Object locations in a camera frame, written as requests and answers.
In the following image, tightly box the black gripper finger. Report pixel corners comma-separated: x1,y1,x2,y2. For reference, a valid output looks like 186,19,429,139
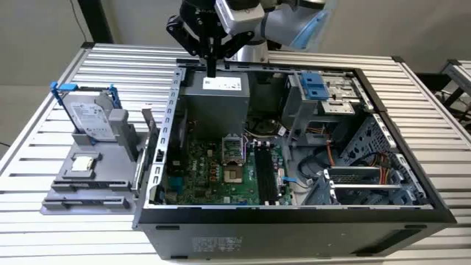
165,15,212,78
210,31,254,78

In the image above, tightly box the black RAM slot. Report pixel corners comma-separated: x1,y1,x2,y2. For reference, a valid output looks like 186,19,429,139
257,141,270,202
262,141,274,202
253,141,266,202
266,141,280,202

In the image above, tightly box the blue drive bay latch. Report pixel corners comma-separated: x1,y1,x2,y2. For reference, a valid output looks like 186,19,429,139
298,71,329,101

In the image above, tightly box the grey power supply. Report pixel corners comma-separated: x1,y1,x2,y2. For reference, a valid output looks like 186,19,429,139
177,70,252,140

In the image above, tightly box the black cooling fan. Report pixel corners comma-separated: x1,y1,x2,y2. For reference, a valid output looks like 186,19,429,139
245,117,282,137

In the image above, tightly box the metal socket cover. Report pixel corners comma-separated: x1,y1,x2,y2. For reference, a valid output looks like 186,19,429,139
220,133,246,166

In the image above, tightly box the hard disk in blue carrier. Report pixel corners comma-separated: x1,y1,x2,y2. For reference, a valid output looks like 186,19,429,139
48,81,122,145

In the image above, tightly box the CPU socket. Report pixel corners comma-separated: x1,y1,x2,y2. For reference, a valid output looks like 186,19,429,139
221,164,246,185

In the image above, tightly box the green motherboard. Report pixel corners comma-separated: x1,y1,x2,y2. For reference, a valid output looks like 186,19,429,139
162,136,294,206

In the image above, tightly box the grey parts rack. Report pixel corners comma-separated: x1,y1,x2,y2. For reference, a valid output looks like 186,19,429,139
38,109,165,216

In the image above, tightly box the silver CPU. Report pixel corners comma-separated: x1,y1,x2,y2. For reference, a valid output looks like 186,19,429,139
69,155,97,172

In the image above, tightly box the aluminium side table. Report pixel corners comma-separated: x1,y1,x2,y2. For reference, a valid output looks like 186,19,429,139
433,58,471,124

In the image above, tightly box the grey disk bay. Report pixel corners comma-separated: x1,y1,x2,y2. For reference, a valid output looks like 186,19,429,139
304,165,425,206

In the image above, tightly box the black PC case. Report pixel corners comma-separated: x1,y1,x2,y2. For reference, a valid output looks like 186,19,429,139
130,57,457,261

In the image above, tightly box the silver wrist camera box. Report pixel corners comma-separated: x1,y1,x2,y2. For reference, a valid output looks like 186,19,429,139
214,0,266,36

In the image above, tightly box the black post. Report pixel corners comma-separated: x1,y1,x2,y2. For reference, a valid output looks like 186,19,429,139
86,0,116,45

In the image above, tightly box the graphics card with silver bracket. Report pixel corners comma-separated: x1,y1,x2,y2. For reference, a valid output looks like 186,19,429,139
134,101,161,197

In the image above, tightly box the orange wire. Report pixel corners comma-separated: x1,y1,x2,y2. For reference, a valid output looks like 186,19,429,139
325,137,334,168

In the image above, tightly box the black looped cable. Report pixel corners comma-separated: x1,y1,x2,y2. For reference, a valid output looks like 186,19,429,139
296,154,326,190

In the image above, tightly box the yellow red wire bundle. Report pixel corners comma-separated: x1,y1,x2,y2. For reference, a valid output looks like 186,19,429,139
366,152,390,185

